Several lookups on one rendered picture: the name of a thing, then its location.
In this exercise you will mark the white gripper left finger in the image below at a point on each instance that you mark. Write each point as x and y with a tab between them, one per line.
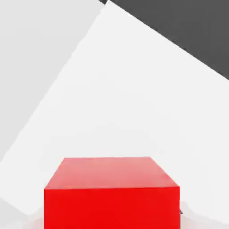
36	223

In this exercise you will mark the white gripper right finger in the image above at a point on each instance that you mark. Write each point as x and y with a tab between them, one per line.
187	221

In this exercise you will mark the small red cube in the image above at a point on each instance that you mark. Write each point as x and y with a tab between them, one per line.
111	205

